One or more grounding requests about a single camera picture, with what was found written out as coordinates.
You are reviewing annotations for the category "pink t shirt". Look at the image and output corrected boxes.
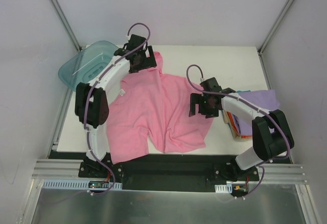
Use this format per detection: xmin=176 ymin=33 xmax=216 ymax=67
xmin=106 ymin=52 xmax=213 ymax=164

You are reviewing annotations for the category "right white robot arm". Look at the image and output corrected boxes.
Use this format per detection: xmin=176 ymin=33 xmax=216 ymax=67
xmin=189 ymin=78 xmax=294 ymax=180

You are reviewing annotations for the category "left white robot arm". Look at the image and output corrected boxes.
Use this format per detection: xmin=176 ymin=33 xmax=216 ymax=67
xmin=75 ymin=34 xmax=156 ymax=177

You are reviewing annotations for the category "teal folded t shirt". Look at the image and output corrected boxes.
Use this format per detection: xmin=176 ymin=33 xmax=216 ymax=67
xmin=236 ymin=90 xmax=251 ymax=93

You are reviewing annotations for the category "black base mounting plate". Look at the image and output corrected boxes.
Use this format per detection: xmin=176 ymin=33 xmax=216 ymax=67
xmin=48 ymin=151 xmax=292 ymax=193

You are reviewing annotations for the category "teal plastic tub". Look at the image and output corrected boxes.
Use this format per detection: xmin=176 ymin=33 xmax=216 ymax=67
xmin=58 ymin=40 xmax=118 ymax=91

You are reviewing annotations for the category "purple folded t shirt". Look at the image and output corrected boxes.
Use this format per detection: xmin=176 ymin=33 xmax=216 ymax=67
xmin=236 ymin=89 xmax=281 ymax=137

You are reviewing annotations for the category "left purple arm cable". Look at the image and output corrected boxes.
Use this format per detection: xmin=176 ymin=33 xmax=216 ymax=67
xmin=83 ymin=23 xmax=151 ymax=163

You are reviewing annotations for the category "right white cable duct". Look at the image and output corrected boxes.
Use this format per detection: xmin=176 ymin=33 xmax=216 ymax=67
xmin=215 ymin=184 xmax=232 ymax=194

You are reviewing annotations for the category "white cable duct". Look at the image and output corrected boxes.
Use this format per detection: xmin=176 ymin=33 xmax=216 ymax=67
xmin=42 ymin=180 xmax=123 ymax=191
xmin=215 ymin=184 xmax=232 ymax=194

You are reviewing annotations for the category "left aluminium frame post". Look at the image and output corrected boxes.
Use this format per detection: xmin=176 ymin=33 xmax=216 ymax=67
xmin=49 ymin=0 xmax=82 ymax=52

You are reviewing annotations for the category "aluminium frame post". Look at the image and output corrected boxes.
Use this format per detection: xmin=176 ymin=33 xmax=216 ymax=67
xmin=49 ymin=0 xmax=82 ymax=52
xmin=258 ymin=0 xmax=296 ymax=56

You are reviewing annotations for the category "front aluminium frame rail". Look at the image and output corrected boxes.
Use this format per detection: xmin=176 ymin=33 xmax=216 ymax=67
xmin=32 ymin=159 xmax=82 ymax=179

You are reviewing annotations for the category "right aluminium frame post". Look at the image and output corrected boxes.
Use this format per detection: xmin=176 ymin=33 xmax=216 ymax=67
xmin=258 ymin=0 xmax=296 ymax=56

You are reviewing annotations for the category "left white cable duct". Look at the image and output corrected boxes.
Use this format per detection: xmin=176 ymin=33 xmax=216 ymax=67
xmin=42 ymin=180 xmax=123 ymax=191

